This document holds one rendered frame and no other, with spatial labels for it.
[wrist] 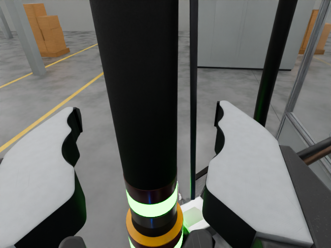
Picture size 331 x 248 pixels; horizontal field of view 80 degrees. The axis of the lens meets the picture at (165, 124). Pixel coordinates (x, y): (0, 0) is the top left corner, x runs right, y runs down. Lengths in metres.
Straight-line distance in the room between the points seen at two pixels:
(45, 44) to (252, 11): 6.57
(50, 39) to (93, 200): 6.80
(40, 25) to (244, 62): 6.52
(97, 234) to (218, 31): 4.94
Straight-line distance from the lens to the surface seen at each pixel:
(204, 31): 5.58
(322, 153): 0.32
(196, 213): 0.20
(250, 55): 5.80
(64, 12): 14.75
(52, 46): 8.35
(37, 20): 8.43
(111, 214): 2.12
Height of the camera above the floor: 1.72
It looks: 33 degrees down
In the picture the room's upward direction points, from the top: 2 degrees counter-clockwise
